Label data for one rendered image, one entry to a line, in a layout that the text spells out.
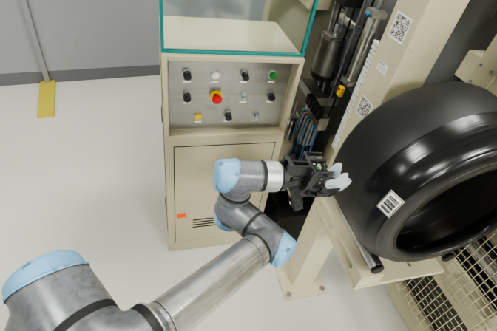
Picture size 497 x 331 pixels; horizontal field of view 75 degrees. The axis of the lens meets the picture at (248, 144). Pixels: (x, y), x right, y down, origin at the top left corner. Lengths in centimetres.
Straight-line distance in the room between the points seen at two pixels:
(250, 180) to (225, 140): 76
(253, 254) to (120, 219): 167
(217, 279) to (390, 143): 53
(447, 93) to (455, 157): 20
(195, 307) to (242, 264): 12
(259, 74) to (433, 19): 64
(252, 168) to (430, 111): 47
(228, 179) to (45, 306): 37
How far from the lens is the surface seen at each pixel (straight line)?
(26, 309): 59
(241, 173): 70
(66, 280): 58
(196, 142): 144
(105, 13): 339
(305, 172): 77
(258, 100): 142
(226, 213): 77
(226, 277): 63
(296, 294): 204
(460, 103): 95
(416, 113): 92
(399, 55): 110
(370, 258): 116
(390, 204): 86
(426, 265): 141
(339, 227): 125
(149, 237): 216
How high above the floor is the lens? 180
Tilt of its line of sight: 40 degrees down
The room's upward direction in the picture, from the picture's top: 10 degrees clockwise
